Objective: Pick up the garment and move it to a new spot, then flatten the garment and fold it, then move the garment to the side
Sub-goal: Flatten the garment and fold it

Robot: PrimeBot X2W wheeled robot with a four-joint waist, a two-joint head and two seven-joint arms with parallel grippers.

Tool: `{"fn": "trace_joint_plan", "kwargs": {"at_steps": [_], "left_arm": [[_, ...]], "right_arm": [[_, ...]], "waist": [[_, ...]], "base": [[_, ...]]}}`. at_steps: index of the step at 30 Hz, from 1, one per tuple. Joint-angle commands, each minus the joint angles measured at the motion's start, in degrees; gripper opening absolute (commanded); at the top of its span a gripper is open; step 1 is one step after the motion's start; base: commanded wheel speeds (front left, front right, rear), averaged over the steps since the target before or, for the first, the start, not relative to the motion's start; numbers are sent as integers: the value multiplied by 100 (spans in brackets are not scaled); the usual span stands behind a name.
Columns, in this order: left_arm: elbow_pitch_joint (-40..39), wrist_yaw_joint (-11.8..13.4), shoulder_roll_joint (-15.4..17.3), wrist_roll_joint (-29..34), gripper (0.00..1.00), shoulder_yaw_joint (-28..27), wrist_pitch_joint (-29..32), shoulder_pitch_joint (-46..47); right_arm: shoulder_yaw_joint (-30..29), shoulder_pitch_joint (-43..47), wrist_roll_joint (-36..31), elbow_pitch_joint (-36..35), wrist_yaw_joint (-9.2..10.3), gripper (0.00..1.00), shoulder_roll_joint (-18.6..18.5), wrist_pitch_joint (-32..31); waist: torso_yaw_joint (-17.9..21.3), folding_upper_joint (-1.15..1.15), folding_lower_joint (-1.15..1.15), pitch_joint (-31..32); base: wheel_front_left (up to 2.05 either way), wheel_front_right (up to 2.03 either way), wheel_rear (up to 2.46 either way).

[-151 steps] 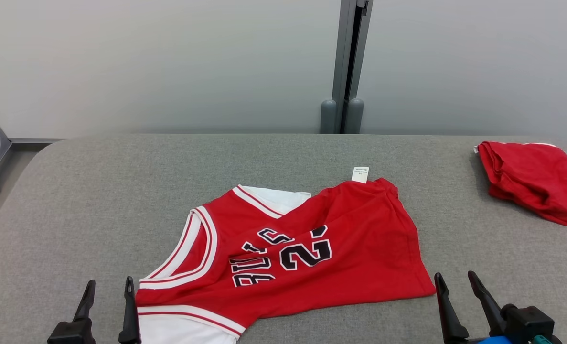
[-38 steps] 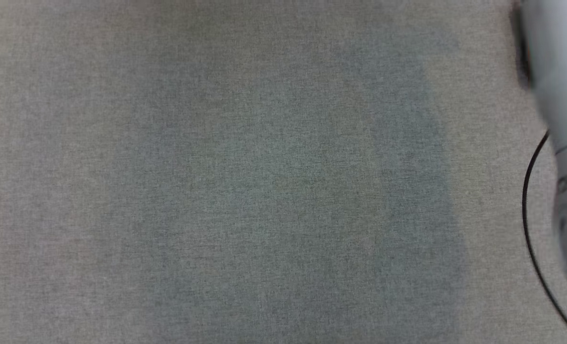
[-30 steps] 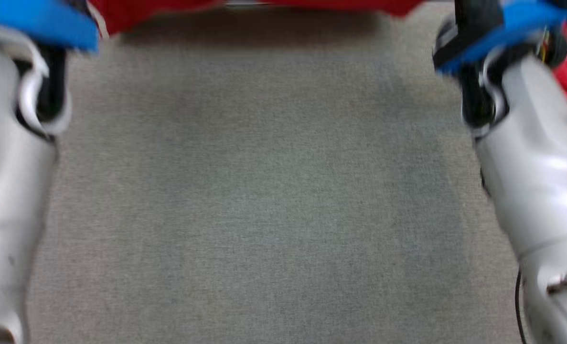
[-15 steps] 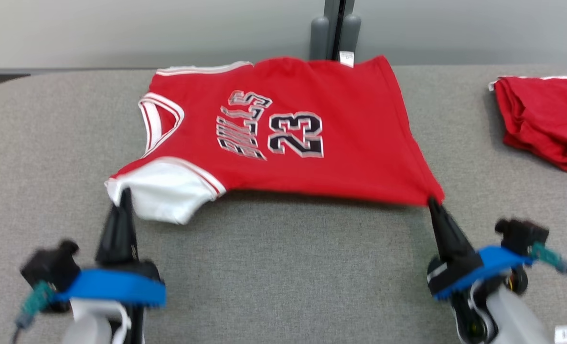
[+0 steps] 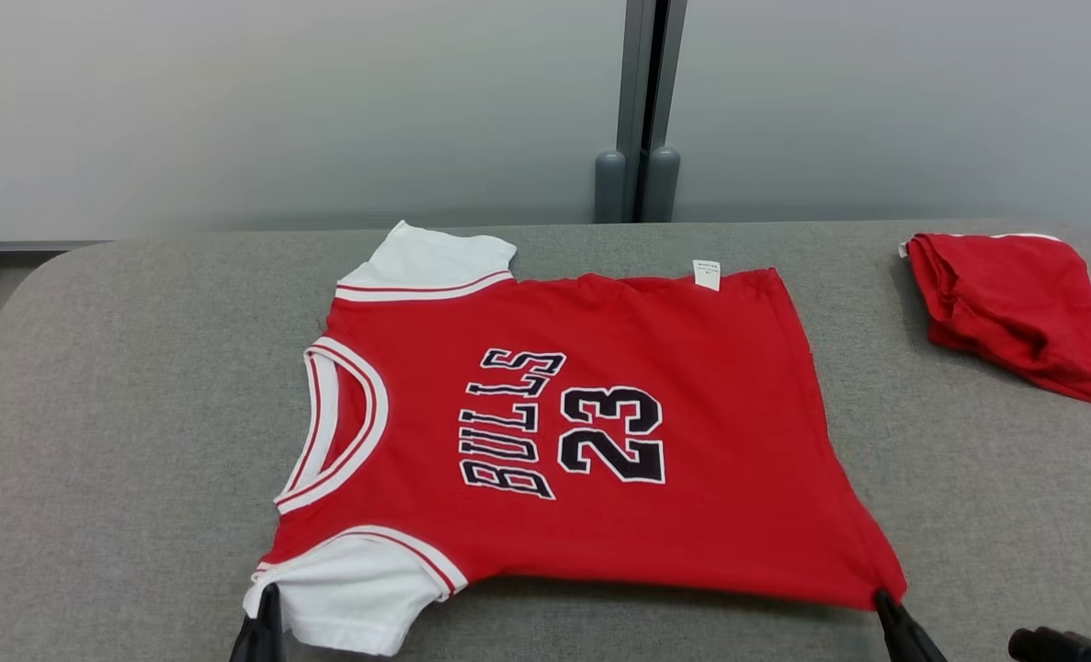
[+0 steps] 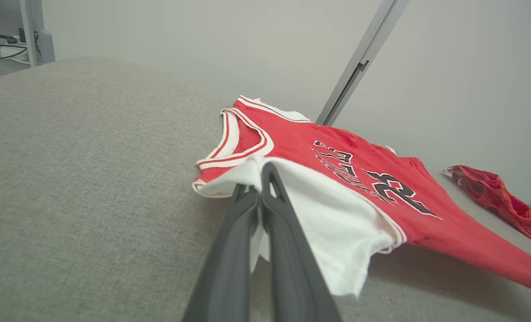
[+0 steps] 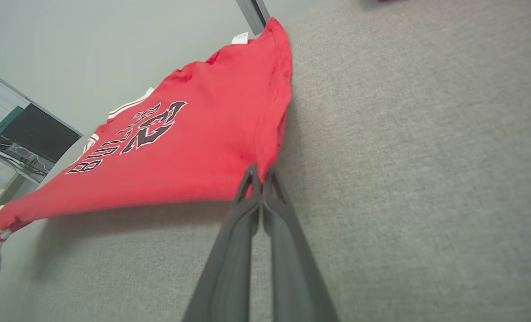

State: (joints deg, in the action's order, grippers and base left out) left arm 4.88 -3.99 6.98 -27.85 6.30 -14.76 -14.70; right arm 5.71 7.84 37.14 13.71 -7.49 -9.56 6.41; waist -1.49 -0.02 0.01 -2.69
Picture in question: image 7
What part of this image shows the black loose cable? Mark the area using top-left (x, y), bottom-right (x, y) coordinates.
top-left (0, 130), bottom-right (50, 178)

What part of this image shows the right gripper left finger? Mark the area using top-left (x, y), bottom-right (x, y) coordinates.
top-left (183, 164), bottom-right (262, 322)

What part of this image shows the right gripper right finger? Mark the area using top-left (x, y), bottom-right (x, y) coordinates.
top-left (263, 168), bottom-right (340, 322)

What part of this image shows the teal bar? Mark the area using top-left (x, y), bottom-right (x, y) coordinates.
top-left (0, 106), bottom-right (24, 157)

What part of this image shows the red and white t-shirt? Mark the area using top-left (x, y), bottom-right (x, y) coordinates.
top-left (0, 17), bottom-right (293, 278)

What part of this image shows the grey partition post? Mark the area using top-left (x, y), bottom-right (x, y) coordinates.
top-left (236, 0), bottom-right (271, 36)

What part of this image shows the black monitor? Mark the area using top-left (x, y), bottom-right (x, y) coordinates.
top-left (0, 104), bottom-right (81, 164)

